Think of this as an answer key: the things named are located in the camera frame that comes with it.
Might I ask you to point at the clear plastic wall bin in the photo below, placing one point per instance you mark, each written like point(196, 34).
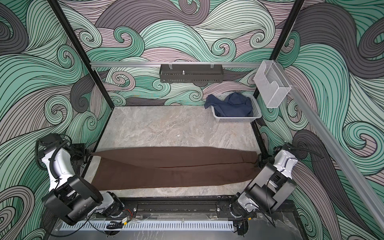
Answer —
point(273, 83)

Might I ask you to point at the black perforated wall tray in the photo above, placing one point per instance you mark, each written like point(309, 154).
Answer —
point(191, 74)

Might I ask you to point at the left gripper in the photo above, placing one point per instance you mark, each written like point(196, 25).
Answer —
point(81, 160)

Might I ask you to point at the navy blue trousers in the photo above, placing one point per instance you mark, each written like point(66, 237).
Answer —
point(234, 105)

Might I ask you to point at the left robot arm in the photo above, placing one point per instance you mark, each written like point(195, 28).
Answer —
point(71, 198)

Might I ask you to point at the white plastic laundry basket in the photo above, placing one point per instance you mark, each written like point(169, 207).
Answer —
point(255, 115)

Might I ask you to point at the aluminium rail wall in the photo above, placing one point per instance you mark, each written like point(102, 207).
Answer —
point(137, 64)
point(307, 102)

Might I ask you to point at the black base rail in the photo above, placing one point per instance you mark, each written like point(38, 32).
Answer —
point(177, 205)

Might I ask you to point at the aluminium rail right wall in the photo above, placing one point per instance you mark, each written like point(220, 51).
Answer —
point(307, 102)

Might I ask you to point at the white slotted cable duct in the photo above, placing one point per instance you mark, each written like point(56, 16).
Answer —
point(154, 225)

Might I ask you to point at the aluminium rail back wall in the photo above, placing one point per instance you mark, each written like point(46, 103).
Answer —
point(137, 64)

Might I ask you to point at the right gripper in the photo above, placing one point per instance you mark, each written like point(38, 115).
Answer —
point(262, 158)

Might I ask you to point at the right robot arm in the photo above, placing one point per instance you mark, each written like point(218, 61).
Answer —
point(271, 187)

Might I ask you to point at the brown trousers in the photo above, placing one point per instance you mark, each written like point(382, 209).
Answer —
point(171, 167)

